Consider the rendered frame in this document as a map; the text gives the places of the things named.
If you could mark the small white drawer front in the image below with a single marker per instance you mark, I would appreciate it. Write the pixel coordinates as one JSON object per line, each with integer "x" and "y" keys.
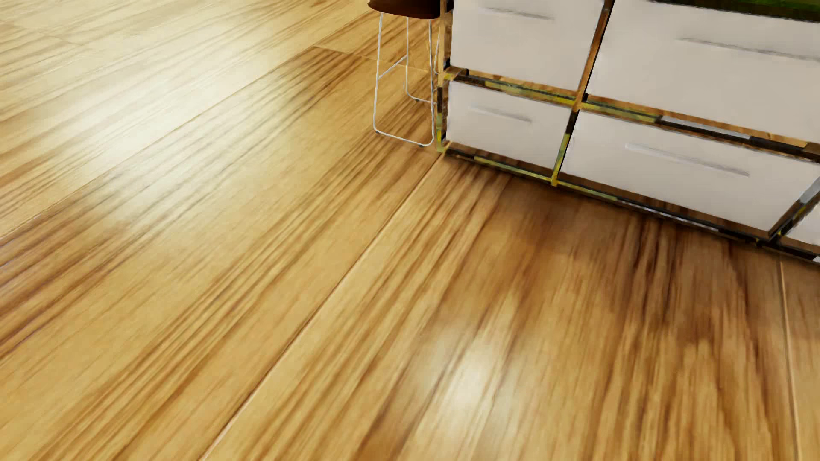
{"x": 506, "y": 121}
{"x": 525, "y": 38}

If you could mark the wide white drawer front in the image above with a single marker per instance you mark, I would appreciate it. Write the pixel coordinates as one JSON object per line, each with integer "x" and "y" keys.
{"x": 711, "y": 70}
{"x": 679, "y": 166}

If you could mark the white drawer cabinet wooden frame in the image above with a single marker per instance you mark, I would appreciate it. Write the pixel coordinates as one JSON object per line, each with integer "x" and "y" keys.
{"x": 576, "y": 102}

